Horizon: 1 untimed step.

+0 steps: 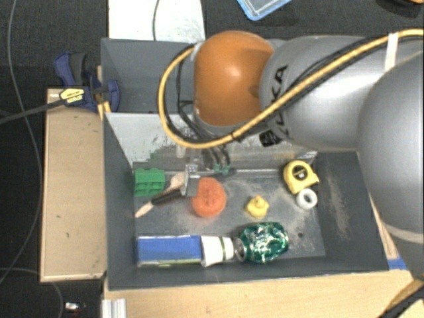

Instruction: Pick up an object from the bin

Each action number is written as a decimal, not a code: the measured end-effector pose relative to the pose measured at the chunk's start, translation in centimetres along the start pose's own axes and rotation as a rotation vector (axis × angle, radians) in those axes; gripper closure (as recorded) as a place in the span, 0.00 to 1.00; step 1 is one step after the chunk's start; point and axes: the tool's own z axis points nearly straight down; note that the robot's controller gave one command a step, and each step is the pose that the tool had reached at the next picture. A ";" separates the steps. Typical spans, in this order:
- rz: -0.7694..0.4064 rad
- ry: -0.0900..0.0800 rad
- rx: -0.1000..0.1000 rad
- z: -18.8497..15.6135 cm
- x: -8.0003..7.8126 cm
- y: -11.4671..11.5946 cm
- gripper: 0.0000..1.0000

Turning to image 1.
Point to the pale grey metal gripper finger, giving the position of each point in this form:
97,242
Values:
191,185

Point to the orange round scrub sponge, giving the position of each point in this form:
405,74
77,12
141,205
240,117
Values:
209,199

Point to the green toy brick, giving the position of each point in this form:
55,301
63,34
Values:
148,182

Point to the blue flat box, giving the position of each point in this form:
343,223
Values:
169,250

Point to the yellow rubber duck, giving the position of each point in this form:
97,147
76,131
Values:
256,207

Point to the white cup with green stripes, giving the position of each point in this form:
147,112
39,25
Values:
215,251

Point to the green glass bottle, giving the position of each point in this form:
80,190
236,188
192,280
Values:
265,242

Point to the grey metal bin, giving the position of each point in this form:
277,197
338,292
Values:
139,263

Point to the yellow tape measure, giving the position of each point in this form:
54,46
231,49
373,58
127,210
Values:
299,176

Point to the pale wood board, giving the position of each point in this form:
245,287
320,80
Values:
73,194

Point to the black cylinder on white bracket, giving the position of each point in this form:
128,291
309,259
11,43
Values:
270,137

